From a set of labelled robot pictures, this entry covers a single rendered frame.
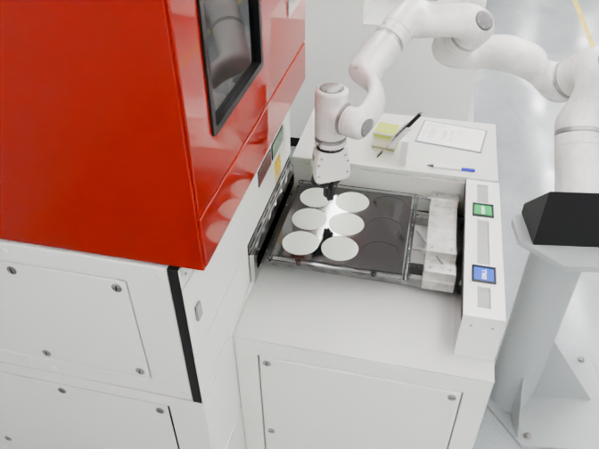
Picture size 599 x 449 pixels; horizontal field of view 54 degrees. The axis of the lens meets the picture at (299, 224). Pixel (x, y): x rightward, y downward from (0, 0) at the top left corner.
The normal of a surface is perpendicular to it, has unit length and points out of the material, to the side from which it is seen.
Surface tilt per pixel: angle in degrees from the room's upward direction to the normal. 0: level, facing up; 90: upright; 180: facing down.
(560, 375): 90
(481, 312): 0
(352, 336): 0
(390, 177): 90
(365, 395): 90
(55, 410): 90
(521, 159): 0
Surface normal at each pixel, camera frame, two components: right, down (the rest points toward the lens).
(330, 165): 0.32, 0.59
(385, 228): -0.01, -0.78
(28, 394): -0.22, 0.61
